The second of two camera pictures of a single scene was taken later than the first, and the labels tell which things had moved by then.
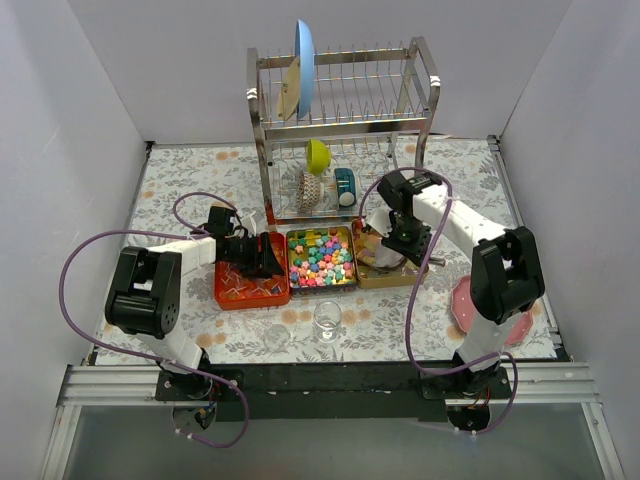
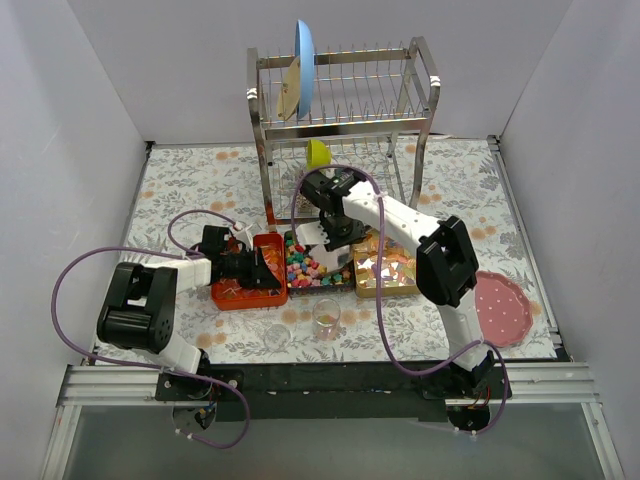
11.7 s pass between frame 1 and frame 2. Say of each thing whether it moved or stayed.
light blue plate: stayed
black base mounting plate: stayed
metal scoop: moved
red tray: stayed
